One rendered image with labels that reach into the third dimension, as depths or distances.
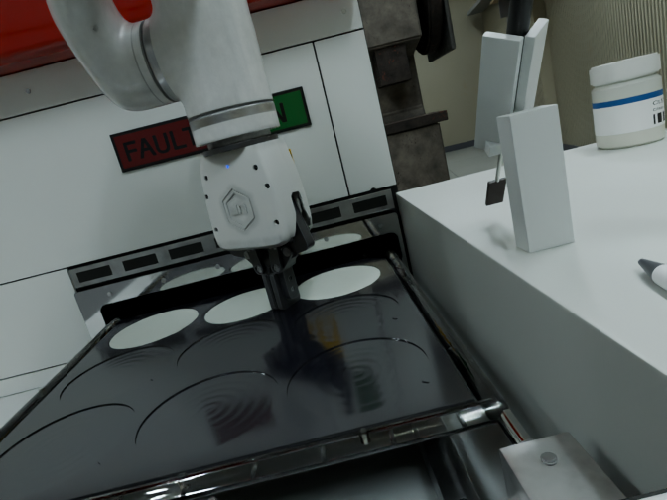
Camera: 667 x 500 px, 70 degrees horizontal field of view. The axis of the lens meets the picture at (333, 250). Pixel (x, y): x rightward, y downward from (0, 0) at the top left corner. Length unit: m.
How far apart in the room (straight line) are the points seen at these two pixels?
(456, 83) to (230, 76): 10.07
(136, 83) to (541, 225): 0.36
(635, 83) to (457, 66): 9.89
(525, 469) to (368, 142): 0.48
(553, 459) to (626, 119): 0.47
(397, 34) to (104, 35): 4.76
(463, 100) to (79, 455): 10.28
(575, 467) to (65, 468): 0.30
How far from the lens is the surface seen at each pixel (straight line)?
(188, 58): 0.47
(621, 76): 0.64
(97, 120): 0.68
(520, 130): 0.31
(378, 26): 5.16
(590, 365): 0.24
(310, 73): 0.64
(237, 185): 0.47
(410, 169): 5.09
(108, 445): 0.39
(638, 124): 0.65
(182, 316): 0.60
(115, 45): 0.49
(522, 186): 0.31
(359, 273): 0.56
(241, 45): 0.47
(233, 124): 0.45
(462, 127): 10.49
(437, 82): 10.43
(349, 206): 0.64
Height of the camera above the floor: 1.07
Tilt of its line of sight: 14 degrees down
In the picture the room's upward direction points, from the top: 14 degrees counter-clockwise
